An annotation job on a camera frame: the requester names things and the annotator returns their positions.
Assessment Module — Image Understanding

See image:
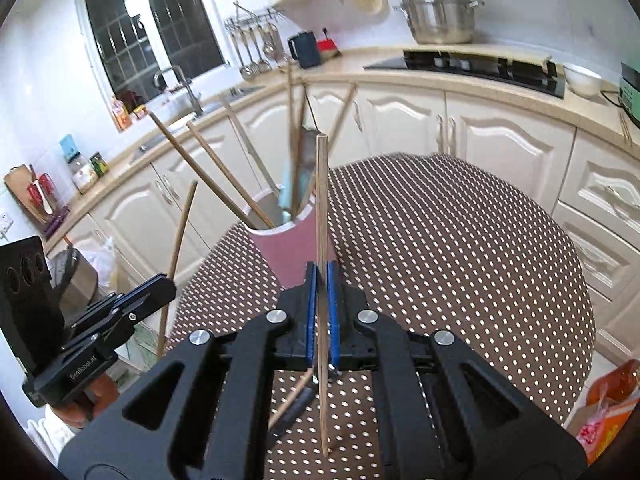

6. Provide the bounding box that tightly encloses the brown polka dot tablecloth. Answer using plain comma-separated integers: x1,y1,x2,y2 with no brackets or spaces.
167,154,594,479

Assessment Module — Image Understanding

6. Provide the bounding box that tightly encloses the green toaster oven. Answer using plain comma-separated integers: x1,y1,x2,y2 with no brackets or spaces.
620,63,640,127

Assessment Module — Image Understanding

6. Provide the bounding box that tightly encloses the wooden chopstick in cup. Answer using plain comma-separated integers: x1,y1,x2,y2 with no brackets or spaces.
186,122,274,228
286,62,298,217
149,112,257,230
303,82,357,204

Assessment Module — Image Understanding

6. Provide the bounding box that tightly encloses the kitchen faucet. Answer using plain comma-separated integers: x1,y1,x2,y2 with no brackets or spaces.
153,65,204,117

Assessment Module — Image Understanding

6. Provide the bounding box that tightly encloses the metal ladle in cup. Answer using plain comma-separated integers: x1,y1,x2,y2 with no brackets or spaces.
278,86,319,222

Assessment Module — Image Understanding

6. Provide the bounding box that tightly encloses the black gas stove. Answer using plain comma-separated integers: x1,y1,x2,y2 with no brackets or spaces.
364,50,565,99

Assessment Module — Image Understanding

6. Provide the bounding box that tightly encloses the long wooden chopstick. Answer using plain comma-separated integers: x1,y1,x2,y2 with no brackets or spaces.
316,134,330,457

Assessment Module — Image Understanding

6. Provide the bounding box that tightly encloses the red container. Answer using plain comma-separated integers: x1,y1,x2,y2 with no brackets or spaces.
317,39,342,63

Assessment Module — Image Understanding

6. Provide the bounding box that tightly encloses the dark blue kettle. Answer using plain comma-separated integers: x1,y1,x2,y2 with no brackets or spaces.
288,32,322,70

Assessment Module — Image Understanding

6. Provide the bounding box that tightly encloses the pink utensil holder cup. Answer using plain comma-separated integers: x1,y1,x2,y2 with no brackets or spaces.
244,188,316,288

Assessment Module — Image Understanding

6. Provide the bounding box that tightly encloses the stainless steel steamer pot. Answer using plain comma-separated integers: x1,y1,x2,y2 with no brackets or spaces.
396,0,485,44

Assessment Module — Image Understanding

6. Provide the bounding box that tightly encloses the white bowl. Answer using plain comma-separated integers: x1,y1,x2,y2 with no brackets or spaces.
563,63,602,98

